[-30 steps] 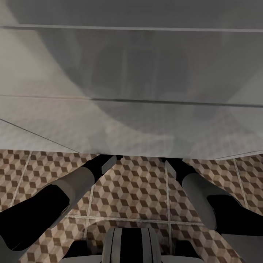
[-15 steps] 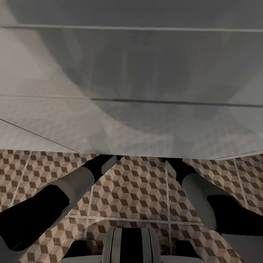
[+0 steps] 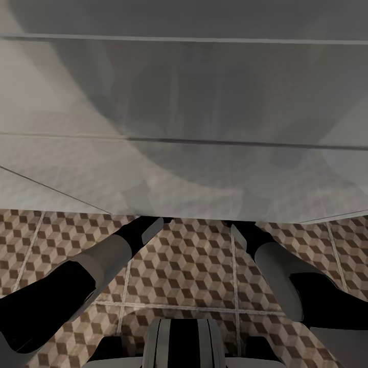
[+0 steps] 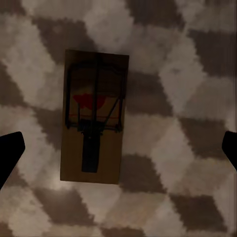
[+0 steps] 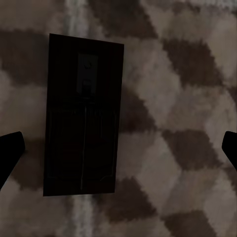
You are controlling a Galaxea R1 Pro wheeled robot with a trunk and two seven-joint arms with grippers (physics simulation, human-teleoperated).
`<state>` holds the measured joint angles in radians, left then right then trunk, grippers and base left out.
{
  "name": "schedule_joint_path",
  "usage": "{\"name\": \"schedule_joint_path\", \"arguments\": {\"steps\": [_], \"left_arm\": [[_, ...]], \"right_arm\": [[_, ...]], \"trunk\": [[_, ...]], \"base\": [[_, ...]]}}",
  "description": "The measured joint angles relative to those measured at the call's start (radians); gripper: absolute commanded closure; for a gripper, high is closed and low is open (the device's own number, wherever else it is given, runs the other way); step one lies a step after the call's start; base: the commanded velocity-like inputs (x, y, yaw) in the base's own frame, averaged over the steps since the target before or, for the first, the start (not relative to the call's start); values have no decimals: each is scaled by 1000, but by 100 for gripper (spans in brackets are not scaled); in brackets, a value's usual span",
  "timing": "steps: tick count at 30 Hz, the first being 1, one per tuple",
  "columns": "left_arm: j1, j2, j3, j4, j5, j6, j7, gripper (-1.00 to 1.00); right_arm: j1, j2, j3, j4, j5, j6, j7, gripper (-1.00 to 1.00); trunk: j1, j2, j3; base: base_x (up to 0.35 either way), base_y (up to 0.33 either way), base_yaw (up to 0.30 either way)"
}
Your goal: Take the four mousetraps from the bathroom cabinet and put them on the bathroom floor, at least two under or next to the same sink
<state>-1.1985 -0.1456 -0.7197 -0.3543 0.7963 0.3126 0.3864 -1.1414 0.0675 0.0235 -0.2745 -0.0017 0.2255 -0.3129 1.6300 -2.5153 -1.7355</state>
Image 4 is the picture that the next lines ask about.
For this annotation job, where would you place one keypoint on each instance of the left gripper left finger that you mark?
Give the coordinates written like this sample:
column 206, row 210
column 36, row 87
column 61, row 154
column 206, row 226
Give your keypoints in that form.
column 12, row 147

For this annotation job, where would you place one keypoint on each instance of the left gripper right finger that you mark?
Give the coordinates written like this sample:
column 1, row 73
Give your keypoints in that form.
column 229, row 146

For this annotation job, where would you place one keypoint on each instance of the mousetrap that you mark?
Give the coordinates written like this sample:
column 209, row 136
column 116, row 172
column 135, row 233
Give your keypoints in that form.
column 93, row 112

